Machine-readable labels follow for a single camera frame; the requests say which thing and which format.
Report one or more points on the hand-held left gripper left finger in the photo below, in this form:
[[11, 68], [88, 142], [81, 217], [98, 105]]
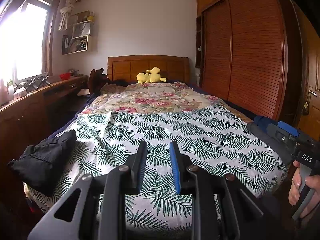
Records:
[[141, 165]]

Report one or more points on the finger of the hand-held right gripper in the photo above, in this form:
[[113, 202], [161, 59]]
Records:
[[288, 128], [277, 132]]

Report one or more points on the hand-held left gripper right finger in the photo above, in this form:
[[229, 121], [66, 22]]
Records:
[[175, 167]]

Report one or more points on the black button coat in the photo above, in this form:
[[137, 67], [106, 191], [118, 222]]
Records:
[[42, 162]]

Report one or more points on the grey folded clothes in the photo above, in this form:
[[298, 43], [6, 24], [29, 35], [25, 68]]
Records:
[[265, 135]]

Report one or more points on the blue folded clothes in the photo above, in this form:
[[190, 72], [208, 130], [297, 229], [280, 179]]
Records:
[[263, 121]]

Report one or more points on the person's right hand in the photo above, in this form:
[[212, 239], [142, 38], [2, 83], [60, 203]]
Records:
[[296, 182]]

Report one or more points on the hanging door tag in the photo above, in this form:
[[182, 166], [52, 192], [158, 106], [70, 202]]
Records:
[[306, 108]]

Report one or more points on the bed with leaf-print bedding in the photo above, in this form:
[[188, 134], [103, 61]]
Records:
[[200, 135]]

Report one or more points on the floral quilt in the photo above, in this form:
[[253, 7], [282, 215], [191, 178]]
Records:
[[150, 100]]

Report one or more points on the wooden door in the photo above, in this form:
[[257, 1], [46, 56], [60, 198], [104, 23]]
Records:
[[307, 62]]

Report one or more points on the wooden slatted wardrobe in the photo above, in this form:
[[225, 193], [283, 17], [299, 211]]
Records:
[[250, 55]]

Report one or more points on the yellow plush toy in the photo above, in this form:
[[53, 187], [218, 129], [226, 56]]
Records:
[[150, 77]]

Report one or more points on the white paper sheet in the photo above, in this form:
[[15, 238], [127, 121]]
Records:
[[83, 92]]

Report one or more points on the wooden chair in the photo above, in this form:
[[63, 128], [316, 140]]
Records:
[[96, 81]]

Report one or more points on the wooden headboard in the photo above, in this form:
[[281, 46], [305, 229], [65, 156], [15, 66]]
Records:
[[125, 67]]

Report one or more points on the red bowl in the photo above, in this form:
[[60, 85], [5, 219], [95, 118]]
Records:
[[65, 76]]

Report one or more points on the wooden desk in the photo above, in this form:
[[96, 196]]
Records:
[[30, 115]]

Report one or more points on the black tools on desk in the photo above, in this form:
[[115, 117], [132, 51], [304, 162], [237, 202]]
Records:
[[32, 82]]

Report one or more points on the white tissue box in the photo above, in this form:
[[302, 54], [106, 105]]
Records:
[[19, 93]]

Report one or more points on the white bottle green cap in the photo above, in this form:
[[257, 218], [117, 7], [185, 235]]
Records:
[[10, 88]]

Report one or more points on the small yellow item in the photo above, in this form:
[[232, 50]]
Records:
[[91, 17]]

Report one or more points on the tied cream curtain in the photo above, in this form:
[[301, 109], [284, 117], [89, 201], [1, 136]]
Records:
[[67, 10]]

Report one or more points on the window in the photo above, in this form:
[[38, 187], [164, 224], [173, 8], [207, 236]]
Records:
[[22, 40]]

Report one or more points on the white wall shelf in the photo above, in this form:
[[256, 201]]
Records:
[[77, 42]]

